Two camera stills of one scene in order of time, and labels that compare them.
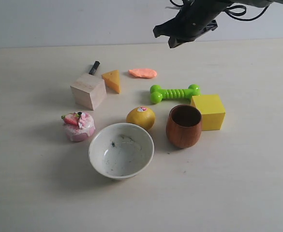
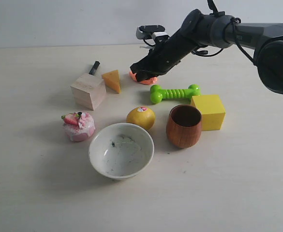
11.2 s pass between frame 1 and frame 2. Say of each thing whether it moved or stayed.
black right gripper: moved
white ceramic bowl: stayed
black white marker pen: stayed
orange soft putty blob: moved
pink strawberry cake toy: stayed
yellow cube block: stayed
